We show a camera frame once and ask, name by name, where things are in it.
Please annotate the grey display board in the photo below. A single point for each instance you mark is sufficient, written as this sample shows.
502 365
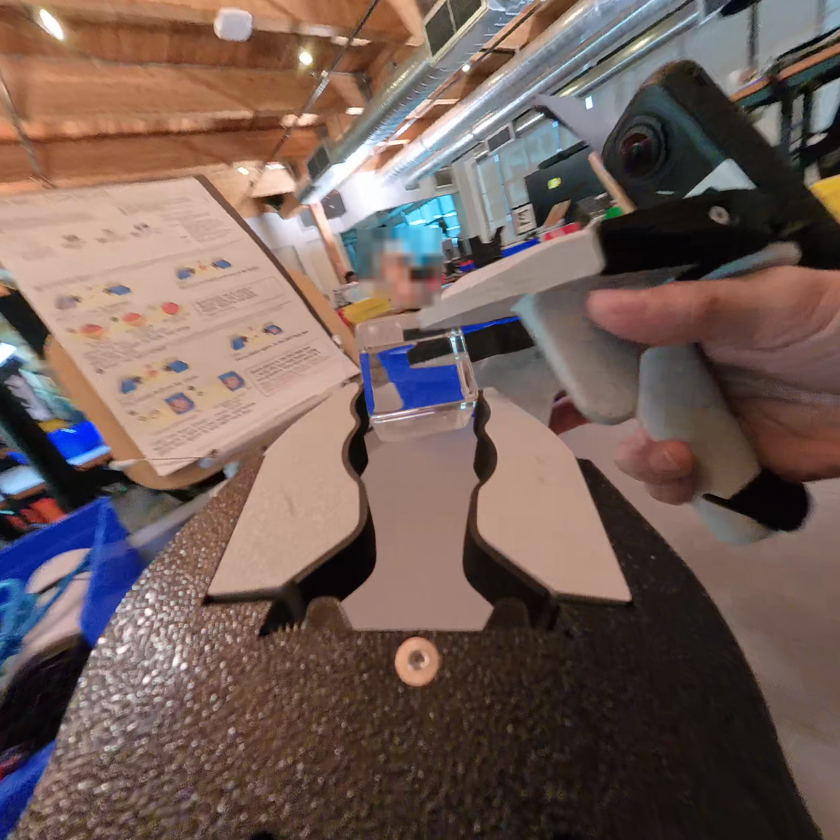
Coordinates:
577 124

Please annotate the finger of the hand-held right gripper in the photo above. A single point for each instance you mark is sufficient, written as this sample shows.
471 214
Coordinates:
499 341
525 269

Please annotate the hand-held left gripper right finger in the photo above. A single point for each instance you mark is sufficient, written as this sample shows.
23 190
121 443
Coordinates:
544 518

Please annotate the instruction sheet board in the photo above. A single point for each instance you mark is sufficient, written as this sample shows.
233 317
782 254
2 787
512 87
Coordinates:
164 315

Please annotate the black monitor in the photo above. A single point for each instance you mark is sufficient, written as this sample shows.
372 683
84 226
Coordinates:
564 184

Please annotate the white ceiling device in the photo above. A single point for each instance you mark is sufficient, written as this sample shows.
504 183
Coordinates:
233 25

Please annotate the clear acrylic cube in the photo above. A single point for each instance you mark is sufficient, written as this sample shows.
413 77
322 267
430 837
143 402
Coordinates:
420 394

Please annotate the ceiling vent grille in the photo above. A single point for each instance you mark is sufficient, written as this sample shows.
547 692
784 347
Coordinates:
453 26

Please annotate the person's right hand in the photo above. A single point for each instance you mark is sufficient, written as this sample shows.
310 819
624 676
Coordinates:
774 367

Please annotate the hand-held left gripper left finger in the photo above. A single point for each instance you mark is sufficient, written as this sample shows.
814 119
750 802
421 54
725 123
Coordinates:
295 512

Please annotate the silver ventilation duct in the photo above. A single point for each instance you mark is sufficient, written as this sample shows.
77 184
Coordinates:
459 124

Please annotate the wooden standing desk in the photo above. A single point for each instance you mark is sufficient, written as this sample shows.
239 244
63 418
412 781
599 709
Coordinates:
807 65

